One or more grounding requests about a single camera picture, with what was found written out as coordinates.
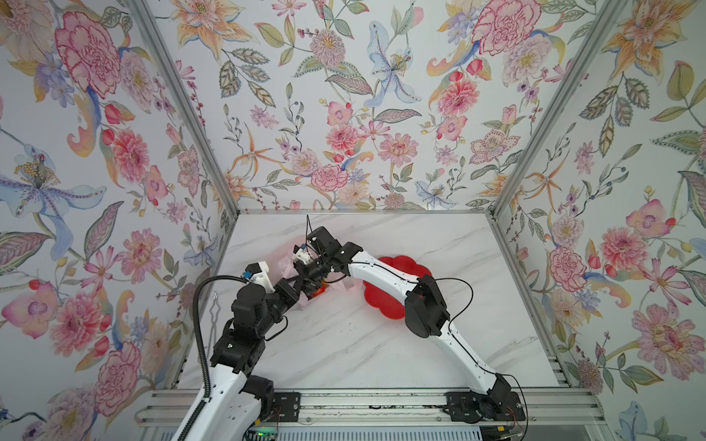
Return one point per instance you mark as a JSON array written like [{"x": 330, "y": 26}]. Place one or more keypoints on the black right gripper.
[{"x": 301, "y": 269}]

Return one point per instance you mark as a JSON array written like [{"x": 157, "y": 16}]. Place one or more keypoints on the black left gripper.
[{"x": 282, "y": 289}]

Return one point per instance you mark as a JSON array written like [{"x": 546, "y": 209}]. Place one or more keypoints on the red orange pepper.
[{"x": 321, "y": 290}]

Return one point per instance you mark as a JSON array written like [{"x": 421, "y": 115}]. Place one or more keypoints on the pink plastic bag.
[{"x": 281, "y": 265}]

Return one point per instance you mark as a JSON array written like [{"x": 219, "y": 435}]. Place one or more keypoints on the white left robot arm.
[{"x": 237, "y": 353}]

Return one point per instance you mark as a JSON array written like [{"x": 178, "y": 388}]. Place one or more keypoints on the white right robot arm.
[{"x": 490, "y": 396}]

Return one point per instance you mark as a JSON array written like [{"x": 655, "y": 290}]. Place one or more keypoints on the red flower-shaped plate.
[{"x": 388, "y": 298}]

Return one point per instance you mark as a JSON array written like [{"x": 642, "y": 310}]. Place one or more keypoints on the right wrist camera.
[{"x": 301, "y": 254}]

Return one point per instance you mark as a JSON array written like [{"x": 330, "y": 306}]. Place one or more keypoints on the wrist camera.
[
  {"x": 301, "y": 254},
  {"x": 257, "y": 273}
]

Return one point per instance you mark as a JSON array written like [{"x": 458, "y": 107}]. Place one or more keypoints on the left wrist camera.
[{"x": 257, "y": 273}]

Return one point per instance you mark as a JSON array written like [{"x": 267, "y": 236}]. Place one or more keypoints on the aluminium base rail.
[{"x": 372, "y": 414}]

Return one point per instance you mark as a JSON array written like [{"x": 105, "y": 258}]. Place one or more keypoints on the aluminium frame post left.
[{"x": 146, "y": 23}]

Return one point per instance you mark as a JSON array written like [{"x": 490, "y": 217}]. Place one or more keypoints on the aluminium frame post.
[
  {"x": 146, "y": 23},
  {"x": 607, "y": 16}
]

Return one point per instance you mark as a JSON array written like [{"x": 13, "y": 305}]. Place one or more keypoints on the aluminium frame post right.
[{"x": 607, "y": 16}]

